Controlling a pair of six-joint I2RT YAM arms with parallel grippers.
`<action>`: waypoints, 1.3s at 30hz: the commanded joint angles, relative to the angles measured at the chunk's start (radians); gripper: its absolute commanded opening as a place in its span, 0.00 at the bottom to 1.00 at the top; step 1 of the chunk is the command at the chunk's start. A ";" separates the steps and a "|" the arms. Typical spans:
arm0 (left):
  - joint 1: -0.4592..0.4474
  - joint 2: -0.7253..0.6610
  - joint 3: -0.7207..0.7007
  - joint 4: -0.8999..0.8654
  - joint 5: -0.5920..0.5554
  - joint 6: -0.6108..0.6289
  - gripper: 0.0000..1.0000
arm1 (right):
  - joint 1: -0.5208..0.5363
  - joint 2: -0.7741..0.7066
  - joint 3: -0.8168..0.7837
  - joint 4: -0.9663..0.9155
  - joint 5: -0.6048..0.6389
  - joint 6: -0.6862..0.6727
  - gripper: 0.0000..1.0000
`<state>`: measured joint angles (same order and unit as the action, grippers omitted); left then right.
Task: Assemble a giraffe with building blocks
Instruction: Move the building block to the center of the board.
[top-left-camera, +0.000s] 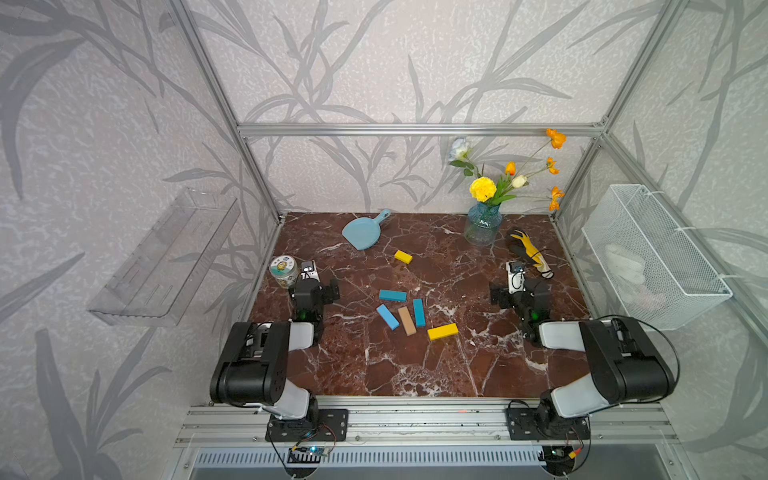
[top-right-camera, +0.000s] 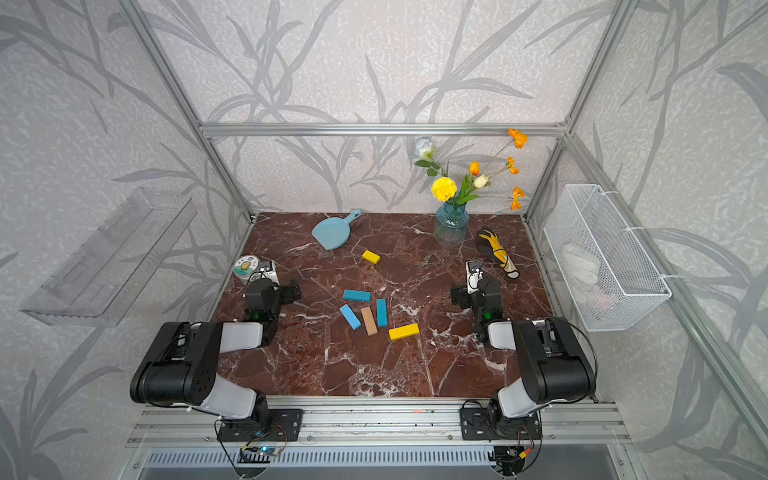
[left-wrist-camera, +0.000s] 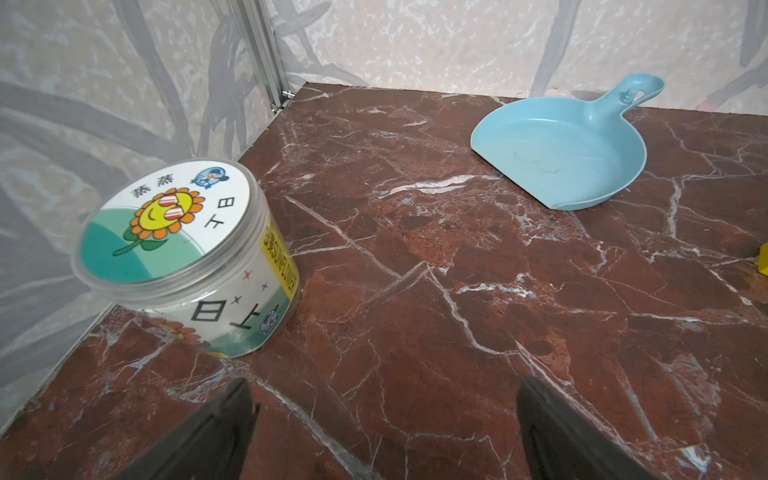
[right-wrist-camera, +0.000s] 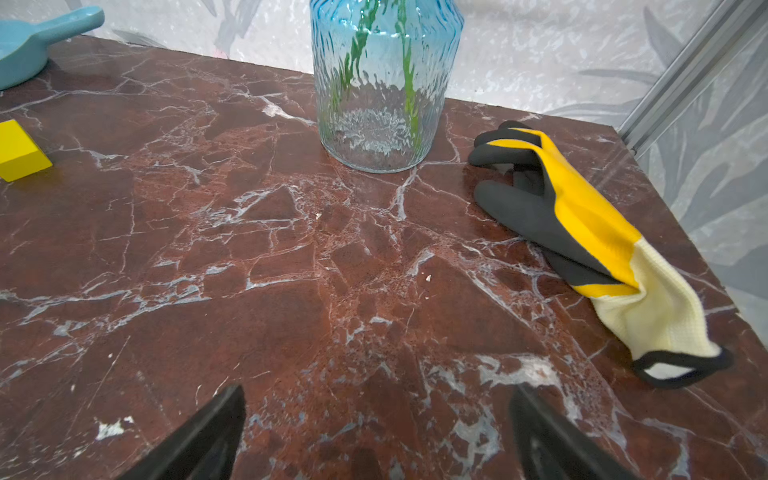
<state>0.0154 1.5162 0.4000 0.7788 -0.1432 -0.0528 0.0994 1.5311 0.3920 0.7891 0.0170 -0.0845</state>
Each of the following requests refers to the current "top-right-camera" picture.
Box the teal block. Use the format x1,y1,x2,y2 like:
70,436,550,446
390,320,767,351
343,290,372,302
376,299,388,328

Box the small yellow block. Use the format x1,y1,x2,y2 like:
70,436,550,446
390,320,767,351
362,250,380,265

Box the tan wooden block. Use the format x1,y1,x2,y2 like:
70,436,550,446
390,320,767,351
361,306,378,336

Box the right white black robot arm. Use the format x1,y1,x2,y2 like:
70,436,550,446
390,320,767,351
451,261,597,423

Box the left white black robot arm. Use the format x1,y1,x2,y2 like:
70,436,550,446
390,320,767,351
129,271,301,429

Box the round sunflower label can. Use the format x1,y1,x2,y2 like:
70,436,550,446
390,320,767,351
233,255,260,284

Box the yellow black hand tool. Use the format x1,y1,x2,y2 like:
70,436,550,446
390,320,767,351
475,228,520,279

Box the light blue plastic dustpan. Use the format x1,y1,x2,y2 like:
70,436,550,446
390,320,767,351
312,209,362,251

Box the yellow and orange artificial flowers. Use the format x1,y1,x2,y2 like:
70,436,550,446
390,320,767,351
413,138,521,207

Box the long yellow block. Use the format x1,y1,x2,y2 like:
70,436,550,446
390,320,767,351
388,324,420,341

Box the light blue block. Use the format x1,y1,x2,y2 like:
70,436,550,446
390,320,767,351
339,304,362,330

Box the white cloth in basket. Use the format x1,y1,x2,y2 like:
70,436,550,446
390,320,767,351
561,243,601,285

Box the white wire mesh basket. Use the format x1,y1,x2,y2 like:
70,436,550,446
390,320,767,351
544,184,672,332

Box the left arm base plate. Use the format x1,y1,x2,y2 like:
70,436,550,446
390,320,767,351
217,409,304,444

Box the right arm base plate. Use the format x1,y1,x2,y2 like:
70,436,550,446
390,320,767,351
459,403,542,441

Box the clear acrylic wall shelf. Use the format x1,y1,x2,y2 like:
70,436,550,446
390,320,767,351
20,188,197,327

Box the aluminium front rail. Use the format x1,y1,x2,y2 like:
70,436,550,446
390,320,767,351
126,395,631,448

